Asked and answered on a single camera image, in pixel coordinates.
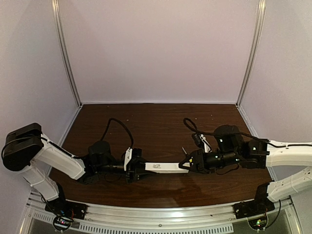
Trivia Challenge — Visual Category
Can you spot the white remote control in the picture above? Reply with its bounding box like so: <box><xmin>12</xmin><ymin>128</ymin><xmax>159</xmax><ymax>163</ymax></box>
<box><xmin>145</xmin><ymin>162</ymin><xmax>189</xmax><ymax>174</ymax></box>

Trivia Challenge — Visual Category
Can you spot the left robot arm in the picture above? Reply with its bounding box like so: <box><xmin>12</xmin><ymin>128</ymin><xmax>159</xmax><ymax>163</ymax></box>
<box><xmin>1</xmin><ymin>123</ymin><xmax>154</xmax><ymax>214</ymax></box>

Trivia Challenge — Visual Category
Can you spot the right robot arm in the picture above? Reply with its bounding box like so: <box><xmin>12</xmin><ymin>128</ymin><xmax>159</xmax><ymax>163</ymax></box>
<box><xmin>178</xmin><ymin>125</ymin><xmax>312</xmax><ymax>202</ymax></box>

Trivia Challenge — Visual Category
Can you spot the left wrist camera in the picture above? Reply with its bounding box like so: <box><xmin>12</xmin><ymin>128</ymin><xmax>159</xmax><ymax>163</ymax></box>
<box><xmin>123</xmin><ymin>147</ymin><xmax>133</xmax><ymax>171</ymax></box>

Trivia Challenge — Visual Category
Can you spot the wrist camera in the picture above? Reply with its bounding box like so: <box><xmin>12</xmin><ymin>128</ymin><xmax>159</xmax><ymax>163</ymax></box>
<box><xmin>192</xmin><ymin>133</ymin><xmax>212</xmax><ymax>153</ymax></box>
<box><xmin>123</xmin><ymin>147</ymin><xmax>133</xmax><ymax>171</ymax></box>

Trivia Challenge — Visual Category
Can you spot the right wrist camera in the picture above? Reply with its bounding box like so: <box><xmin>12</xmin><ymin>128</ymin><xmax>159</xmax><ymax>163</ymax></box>
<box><xmin>192</xmin><ymin>133</ymin><xmax>212</xmax><ymax>153</ymax></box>

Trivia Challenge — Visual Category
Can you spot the right black cable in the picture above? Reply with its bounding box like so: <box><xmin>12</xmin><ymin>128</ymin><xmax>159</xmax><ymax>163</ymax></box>
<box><xmin>183</xmin><ymin>117</ymin><xmax>312</xmax><ymax>148</ymax></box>

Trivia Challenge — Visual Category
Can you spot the black cable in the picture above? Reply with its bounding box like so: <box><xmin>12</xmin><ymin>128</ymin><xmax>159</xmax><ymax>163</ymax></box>
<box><xmin>183</xmin><ymin>117</ymin><xmax>312</xmax><ymax>148</ymax></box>
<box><xmin>101</xmin><ymin>118</ymin><xmax>134</xmax><ymax>151</ymax></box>

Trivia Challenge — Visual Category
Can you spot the left black cable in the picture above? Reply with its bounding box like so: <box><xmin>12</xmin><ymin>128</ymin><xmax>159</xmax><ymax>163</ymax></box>
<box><xmin>101</xmin><ymin>118</ymin><xmax>134</xmax><ymax>151</ymax></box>

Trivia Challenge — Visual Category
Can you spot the front aluminium rail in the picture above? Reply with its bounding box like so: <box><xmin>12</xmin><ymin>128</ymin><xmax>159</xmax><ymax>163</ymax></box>
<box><xmin>24</xmin><ymin>199</ymin><xmax>293</xmax><ymax>234</ymax></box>

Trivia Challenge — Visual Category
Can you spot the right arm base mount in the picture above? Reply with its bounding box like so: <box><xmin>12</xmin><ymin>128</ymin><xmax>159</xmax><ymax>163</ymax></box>
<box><xmin>233</xmin><ymin>183</ymin><xmax>280</xmax><ymax>231</ymax></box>

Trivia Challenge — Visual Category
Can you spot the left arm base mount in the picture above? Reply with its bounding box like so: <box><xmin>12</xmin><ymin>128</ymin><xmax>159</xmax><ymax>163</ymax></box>
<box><xmin>41</xmin><ymin>184</ymin><xmax>88</xmax><ymax>233</ymax></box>

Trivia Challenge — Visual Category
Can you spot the right aluminium frame post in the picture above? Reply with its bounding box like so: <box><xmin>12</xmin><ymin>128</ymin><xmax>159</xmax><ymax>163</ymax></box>
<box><xmin>236</xmin><ymin>0</ymin><xmax>266</xmax><ymax>108</ymax></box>

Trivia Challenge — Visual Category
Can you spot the aluminium frame post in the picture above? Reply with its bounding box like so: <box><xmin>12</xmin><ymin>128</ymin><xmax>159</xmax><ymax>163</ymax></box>
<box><xmin>236</xmin><ymin>0</ymin><xmax>266</xmax><ymax>108</ymax></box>
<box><xmin>51</xmin><ymin>0</ymin><xmax>82</xmax><ymax>108</ymax></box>

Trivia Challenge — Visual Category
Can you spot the left aluminium frame post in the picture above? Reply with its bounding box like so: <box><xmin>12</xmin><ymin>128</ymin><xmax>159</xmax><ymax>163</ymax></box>
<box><xmin>51</xmin><ymin>0</ymin><xmax>82</xmax><ymax>108</ymax></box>

